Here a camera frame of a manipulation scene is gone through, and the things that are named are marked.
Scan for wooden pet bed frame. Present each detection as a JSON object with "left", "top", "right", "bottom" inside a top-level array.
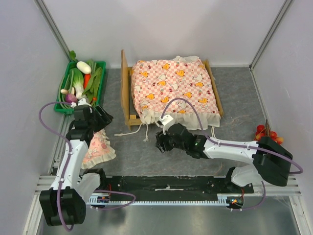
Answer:
[{"left": 120, "top": 49, "right": 224, "bottom": 133}]

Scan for pink checkered duck mattress cover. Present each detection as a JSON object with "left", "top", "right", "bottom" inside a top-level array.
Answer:
[{"left": 114, "top": 55, "right": 222, "bottom": 142}]

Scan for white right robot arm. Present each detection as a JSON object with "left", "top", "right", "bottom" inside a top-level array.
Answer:
[{"left": 156, "top": 123, "right": 293, "bottom": 193}]

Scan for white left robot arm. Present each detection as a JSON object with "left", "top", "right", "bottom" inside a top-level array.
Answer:
[{"left": 39, "top": 104, "right": 116, "bottom": 232}]

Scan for green toy leafy vegetable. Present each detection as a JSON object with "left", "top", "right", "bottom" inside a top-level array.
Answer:
[{"left": 83, "top": 59, "right": 103, "bottom": 101}]

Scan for pink frilled pillow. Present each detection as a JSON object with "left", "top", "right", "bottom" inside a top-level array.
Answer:
[{"left": 81, "top": 129, "right": 116, "bottom": 169}]

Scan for purple toy onion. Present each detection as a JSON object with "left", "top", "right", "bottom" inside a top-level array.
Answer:
[{"left": 65, "top": 94, "right": 78, "bottom": 103}]

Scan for orange toy carrot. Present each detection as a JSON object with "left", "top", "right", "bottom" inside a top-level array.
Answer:
[{"left": 83, "top": 74, "right": 91, "bottom": 89}]

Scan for toy mushroom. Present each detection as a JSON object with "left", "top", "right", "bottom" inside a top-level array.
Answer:
[{"left": 60, "top": 89, "right": 69, "bottom": 94}]

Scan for green toy bok choy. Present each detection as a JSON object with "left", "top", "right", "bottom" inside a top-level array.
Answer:
[{"left": 69, "top": 68, "right": 84, "bottom": 99}]

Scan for green toy long beans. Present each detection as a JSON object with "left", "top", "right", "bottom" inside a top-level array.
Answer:
[{"left": 57, "top": 70, "right": 98, "bottom": 110}]

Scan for white toy radish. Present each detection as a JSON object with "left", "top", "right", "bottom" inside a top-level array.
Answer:
[{"left": 76, "top": 61, "right": 92, "bottom": 74}]

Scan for green plastic crate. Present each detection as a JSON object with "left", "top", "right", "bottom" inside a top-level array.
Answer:
[{"left": 53, "top": 60, "right": 107, "bottom": 115}]

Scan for red toy cherry bunch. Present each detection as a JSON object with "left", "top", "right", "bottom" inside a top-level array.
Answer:
[{"left": 254, "top": 119, "right": 284, "bottom": 145}]

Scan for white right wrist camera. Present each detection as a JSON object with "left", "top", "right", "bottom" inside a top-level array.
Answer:
[{"left": 157, "top": 115, "right": 175, "bottom": 134}]

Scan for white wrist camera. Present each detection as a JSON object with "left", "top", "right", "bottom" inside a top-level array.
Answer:
[
  {"left": 70, "top": 98, "right": 91, "bottom": 108},
  {"left": 157, "top": 115, "right": 175, "bottom": 134}
]

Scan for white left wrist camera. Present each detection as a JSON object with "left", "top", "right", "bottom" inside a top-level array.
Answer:
[{"left": 70, "top": 98, "right": 91, "bottom": 108}]

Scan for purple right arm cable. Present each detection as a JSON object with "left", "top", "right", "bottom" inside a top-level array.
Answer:
[{"left": 162, "top": 97, "right": 304, "bottom": 212}]

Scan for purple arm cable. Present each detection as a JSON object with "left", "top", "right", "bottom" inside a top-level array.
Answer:
[
  {"left": 38, "top": 101, "right": 136, "bottom": 232},
  {"left": 162, "top": 97, "right": 304, "bottom": 212}
]

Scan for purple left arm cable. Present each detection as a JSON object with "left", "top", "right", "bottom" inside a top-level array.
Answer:
[{"left": 38, "top": 101, "right": 136, "bottom": 232}]

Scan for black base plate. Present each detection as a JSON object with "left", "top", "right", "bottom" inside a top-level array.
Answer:
[{"left": 98, "top": 176, "right": 254, "bottom": 201}]

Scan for grey slotted cable duct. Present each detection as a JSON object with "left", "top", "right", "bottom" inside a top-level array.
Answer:
[{"left": 86, "top": 194, "right": 242, "bottom": 207}]

